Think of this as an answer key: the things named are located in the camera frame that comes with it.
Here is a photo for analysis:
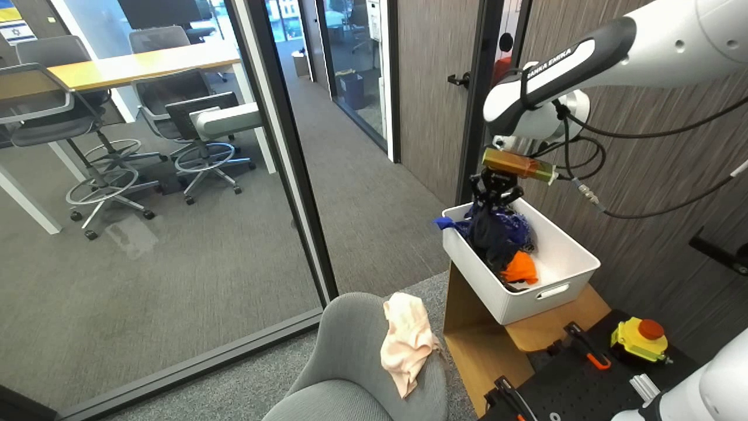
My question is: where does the white plastic box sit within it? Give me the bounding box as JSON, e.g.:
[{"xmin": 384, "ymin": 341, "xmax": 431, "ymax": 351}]
[{"xmin": 441, "ymin": 198, "xmax": 600, "ymax": 326}]

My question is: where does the black clothing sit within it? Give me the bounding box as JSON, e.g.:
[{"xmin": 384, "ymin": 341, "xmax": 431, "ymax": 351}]
[{"xmin": 468, "ymin": 206, "xmax": 533, "ymax": 272}]

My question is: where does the blue bandana cloth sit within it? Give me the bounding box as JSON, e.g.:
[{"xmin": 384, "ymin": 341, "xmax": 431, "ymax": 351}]
[{"xmin": 434, "ymin": 209, "xmax": 535, "ymax": 250}]

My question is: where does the wooden desk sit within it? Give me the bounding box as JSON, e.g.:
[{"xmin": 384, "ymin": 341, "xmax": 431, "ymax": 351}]
[{"xmin": 2, "ymin": 41, "xmax": 276, "ymax": 237}]

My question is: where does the grey office chair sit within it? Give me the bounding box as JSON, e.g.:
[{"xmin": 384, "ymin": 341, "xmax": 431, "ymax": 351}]
[
  {"xmin": 136, "ymin": 71, "xmax": 252, "ymax": 206},
  {"xmin": 0, "ymin": 36, "xmax": 156, "ymax": 240}
]

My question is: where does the grey office chair right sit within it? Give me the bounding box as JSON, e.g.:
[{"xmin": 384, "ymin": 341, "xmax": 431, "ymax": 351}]
[{"xmin": 136, "ymin": 71, "xmax": 252, "ymax": 206}]

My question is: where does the black orange clamp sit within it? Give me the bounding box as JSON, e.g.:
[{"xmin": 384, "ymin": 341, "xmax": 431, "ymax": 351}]
[{"xmin": 566, "ymin": 320, "xmax": 612, "ymax": 372}]

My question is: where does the orange cloth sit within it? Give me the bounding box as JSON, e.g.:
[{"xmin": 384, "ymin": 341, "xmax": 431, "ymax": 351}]
[{"xmin": 501, "ymin": 250, "xmax": 538, "ymax": 286}]

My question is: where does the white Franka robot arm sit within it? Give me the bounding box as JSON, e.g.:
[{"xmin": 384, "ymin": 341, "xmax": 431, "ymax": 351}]
[{"xmin": 482, "ymin": 0, "xmax": 748, "ymax": 203}]

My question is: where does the peach clothing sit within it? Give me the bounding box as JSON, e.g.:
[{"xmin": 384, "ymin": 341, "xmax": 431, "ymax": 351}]
[{"xmin": 379, "ymin": 293, "xmax": 441, "ymax": 400}]

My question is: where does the yellow emergency stop button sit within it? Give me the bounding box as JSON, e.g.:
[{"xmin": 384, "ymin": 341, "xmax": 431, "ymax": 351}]
[{"xmin": 609, "ymin": 315, "xmax": 668, "ymax": 362}]

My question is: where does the grey armchair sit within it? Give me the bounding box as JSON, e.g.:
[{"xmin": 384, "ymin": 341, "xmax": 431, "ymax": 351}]
[{"xmin": 261, "ymin": 293, "xmax": 449, "ymax": 421}]

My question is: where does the black cable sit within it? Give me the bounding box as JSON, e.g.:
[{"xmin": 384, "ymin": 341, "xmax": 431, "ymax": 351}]
[{"xmin": 551, "ymin": 92, "xmax": 748, "ymax": 223}]

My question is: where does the black glass door frame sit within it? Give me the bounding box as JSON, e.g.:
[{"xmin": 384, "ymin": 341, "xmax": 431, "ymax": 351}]
[{"xmin": 226, "ymin": 0, "xmax": 339, "ymax": 307}]

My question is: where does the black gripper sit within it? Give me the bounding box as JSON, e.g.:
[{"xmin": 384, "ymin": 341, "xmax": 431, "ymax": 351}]
[{"xmin": 471, "ymin": 171, "xmax": 524, "ymax": 206}]

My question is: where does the grey office chair left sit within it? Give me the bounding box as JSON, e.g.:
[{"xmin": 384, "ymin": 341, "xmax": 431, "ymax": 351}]
[{"xmin": 0, "ymin": 36, "xmax": 156, "ymax": 240}]

